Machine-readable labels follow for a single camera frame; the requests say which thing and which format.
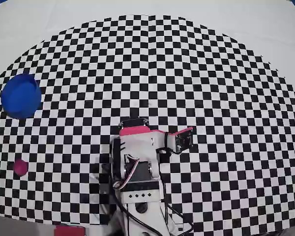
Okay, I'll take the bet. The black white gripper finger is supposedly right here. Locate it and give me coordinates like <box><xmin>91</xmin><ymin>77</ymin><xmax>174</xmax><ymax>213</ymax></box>
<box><xmin>118</xmin><ymin>118</ymin><xmax>150</xmax><ymax>136</ymax></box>

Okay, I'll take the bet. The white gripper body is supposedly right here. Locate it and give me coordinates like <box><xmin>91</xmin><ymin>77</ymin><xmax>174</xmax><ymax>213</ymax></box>
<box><xmin>119</xmin><ymin>131</ymin><xmax>167</xmax><ymax>155</ymax></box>

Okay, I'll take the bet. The pink ball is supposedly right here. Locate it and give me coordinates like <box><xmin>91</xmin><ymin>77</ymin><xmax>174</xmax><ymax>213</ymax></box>
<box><xmin>13</xmin><ymin>159</ymin><xmax>29</xmax><ymax>177</ymax></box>

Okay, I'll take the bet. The blue round box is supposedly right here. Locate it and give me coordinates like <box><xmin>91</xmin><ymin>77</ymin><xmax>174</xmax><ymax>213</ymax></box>
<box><xmin>0</xmin><ymin>73</ymin><xmax>42</xmax><ymax>120</ymax></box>

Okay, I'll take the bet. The black white checkered mat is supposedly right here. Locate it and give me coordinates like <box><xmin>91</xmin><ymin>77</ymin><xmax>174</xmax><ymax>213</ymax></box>
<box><xmin>0</xmin><ymin>14</ymin><xmax>295</xmax><ymax>228</ymax></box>

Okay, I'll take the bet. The red flat object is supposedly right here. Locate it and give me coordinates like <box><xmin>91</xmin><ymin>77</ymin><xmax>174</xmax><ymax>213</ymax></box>
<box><xmin>54</xmin><ymin>225</ymin><xmax>86</xmax><ymax>236</ymax></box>

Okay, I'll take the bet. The white table cover sheet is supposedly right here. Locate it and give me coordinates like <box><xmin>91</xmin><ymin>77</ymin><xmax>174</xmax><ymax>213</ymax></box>
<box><xmin>0</xmin><ymin>0</ymin><xmax>295</xmax><ymax>236</ymax></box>

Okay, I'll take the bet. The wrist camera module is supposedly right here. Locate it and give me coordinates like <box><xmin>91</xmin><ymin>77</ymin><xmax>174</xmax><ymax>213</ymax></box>
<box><xmin>166</xmin><ymin>127</ymin><xmax>194</xmax><ymax>155</ymax></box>

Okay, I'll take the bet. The black camera cable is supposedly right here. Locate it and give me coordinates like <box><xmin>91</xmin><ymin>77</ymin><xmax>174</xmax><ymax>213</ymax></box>
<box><xmin>159</xmin><ymin>181</ymin><xmax>195</xmax><ymax>234</ymax></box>

